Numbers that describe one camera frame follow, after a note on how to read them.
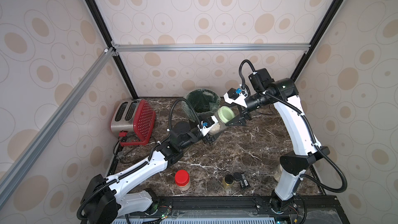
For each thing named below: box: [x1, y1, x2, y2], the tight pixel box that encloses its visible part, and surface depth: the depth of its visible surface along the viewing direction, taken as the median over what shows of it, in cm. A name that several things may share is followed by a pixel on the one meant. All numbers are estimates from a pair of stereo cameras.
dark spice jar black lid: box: [233, 172, 243, 186], surface depth 75 cm
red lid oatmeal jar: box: [175, 169, 191, 192], surface depth 73 cm
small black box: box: [240, 173, 251, 190], surface depth 81 cm
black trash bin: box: [181, 88, 221, 121], surface depth 94 cm
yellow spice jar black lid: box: [222, 174, 235, 191], surface depth 74 cm
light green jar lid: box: [217, 105, 236, 124], surface depth 64 cm
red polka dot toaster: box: [110, 99, 156, 146], surface depth 90 cm
